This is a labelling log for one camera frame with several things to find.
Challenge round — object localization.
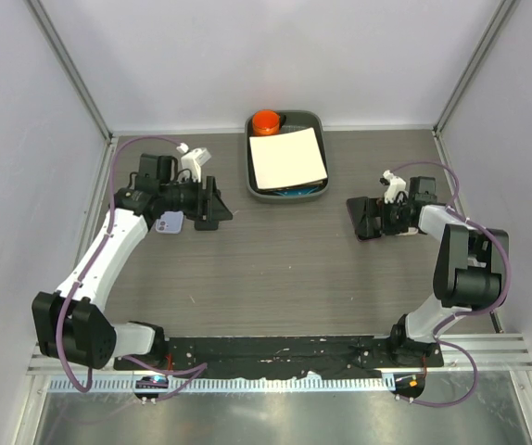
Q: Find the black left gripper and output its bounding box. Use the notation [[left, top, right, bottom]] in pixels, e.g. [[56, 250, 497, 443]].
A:
[[159, 174, 233, 223]]

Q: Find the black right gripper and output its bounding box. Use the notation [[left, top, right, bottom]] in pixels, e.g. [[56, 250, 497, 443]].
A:
[[355, 197, 412, 236]]

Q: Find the black bare phone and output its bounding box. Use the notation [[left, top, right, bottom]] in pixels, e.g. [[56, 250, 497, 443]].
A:
[[194, 221, 220, 232]]

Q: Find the purple bare phone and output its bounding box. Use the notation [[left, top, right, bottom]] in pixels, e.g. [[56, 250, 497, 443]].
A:
[[347, 197, 372, 241]]

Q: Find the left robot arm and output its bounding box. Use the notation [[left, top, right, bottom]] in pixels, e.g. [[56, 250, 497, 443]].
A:
[[32, 148, 233, 370]]

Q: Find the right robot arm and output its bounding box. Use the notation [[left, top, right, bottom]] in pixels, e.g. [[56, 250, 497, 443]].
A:
[[347, 171, 509, 366]]

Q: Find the blue dotted plate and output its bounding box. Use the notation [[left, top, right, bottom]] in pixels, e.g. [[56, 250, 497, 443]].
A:
[[264, 182, 327, 197]]

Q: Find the white square plate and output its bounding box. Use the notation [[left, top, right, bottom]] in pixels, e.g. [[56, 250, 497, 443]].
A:
[[249, 128, 327, 190]]

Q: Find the orange mug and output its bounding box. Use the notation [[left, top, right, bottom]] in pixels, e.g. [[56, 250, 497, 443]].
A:
[[251, 109, 286, 136]]

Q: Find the dark green plastic tray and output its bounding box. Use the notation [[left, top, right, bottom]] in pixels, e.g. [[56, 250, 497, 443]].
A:
[[245, 110, 328, 203]]

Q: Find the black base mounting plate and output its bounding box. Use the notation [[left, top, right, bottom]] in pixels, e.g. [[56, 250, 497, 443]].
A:
[[136, 336, 444, 380]]

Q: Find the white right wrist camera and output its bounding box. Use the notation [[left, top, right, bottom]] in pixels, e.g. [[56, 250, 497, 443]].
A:
[[380, 170, 406, 204]]

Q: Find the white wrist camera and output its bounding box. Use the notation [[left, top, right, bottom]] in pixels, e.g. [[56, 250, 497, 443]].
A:
[[380, 170, 406, 204], [176, 143, 211, 182]]

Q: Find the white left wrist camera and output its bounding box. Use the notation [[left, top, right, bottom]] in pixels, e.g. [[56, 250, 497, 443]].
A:
[[176, 143, 211, 182]]

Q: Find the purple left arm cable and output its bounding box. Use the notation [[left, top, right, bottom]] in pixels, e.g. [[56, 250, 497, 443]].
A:
[[55, 135, 209, 400]]

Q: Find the aluminium front rail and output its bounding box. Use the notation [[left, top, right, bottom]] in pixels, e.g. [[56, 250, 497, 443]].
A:
[[27, 333, 532, 375]]

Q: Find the slotted cable duct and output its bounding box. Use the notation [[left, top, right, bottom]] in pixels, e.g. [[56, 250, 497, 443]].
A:
[[47, 374, 397, 395]]

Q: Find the right aluminium frame post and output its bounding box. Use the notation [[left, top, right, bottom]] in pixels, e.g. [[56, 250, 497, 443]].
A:
[[433, 0, 519, 138]]

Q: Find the aluminium frame post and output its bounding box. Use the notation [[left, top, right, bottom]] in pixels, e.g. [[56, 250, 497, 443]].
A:
[[433, 0, 519, 138], [24, 0, 113, 143]]

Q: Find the left aluminium frame post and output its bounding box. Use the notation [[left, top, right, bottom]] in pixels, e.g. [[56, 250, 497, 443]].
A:
[[24, 0, 113, 143]]

